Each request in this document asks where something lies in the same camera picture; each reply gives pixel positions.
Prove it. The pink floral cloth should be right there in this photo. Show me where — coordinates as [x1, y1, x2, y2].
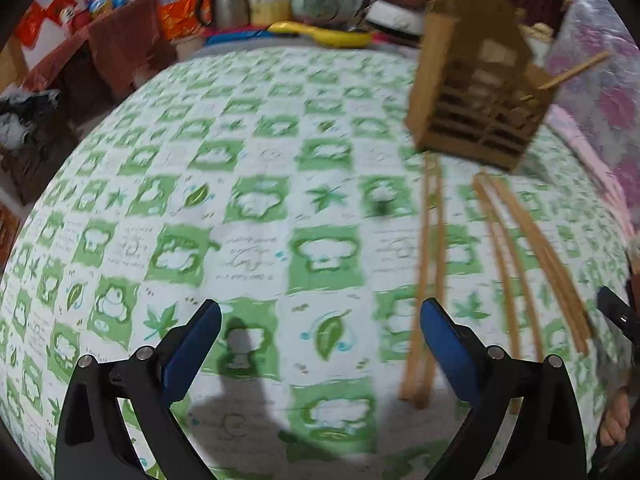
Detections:
[544, 104, 636, 242]

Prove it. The wooden chopstick two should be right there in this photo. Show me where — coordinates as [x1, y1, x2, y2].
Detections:
[422, 153, 446, 408]

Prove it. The green patterned tablecloth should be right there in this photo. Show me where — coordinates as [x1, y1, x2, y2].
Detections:
[1, 48, 631, 479]

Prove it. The yellow plastic tub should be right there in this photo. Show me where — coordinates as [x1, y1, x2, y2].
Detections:
[248, 0, 292, 27]

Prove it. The right hand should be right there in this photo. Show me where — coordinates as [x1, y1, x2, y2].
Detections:
[599, 386, 630, 448]

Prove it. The floral plastic wall cover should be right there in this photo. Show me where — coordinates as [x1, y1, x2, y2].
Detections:
[546, 0, 639, 208]

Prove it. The steel electric kettle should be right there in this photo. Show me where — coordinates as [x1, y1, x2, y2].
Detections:
[194, 0, 250, 30]

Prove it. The red cloth covered cabinet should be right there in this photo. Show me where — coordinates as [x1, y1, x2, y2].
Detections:
[22, 0, 177, 106]

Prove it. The wooden chopstick seven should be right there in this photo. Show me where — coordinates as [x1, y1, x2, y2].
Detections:
[477, 172, 544, 362]

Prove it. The chair with grey clothes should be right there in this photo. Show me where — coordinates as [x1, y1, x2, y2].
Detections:
[1, 88, 79, 206]

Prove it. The wooden chopstick eight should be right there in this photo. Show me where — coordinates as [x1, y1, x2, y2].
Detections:
[482, 171, 591, 356]

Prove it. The wooden utensil holder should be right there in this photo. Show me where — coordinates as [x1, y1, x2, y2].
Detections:
[405, 0, 555, 171]

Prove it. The wooden chopstick one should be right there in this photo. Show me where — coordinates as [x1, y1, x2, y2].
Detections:
[400, 152, 435, 408]

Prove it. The wooden chopstick six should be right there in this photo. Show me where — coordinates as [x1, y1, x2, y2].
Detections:
[520, 51, 610, 102]

